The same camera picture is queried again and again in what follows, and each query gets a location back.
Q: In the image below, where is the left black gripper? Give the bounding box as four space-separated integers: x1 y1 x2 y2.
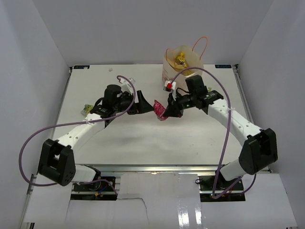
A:
113 91 153 115

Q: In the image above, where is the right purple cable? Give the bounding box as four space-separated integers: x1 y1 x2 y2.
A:
171 67 257 200

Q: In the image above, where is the purple cable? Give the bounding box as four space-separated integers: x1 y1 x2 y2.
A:
171 67 257 200
19 75 138 196

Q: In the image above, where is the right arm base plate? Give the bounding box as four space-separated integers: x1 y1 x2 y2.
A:
195 175 246 203

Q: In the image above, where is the large brown snack bag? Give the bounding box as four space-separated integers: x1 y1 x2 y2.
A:
170 63 186 72

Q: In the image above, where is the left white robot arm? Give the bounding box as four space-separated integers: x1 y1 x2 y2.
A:
38 83 154 190

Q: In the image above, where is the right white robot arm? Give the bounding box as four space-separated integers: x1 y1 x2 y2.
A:
163 75 278 190

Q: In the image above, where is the red snack packet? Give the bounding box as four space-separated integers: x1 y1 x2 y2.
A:
153 100 168 121

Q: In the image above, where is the yellow candy packet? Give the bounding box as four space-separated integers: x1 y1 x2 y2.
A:
175 52 187 67

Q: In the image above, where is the white foam board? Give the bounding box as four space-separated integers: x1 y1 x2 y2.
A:
23 173 297 229

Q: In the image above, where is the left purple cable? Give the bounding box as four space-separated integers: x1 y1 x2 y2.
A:
19 75 138 196

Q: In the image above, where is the cream paper bag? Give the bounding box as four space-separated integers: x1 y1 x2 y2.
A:
162 36 208 90

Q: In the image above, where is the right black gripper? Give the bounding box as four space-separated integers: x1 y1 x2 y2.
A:
163 91 197 118

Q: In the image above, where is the aluminium front rail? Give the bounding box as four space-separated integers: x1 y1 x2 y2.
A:
90 165 217 173

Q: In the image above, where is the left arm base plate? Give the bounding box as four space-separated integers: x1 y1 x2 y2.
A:
71 177 117 201

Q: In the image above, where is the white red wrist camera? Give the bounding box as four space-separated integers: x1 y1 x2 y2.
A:
163 81 176 101

